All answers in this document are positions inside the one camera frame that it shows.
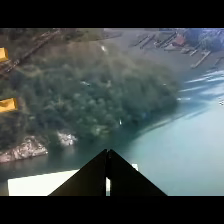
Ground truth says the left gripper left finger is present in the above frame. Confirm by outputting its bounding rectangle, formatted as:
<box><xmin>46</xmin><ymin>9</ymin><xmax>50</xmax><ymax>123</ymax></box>
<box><xmin>48</xmin><ymin>148</ymin><xmax>109</xmax><ymax>197</ymax></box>

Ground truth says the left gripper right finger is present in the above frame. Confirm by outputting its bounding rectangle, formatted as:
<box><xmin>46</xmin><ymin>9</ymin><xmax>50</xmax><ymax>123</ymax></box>
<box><xmin>107</xmin><ymin>148</ymin><xmax>168</xmax><ymax>197</ymax></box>

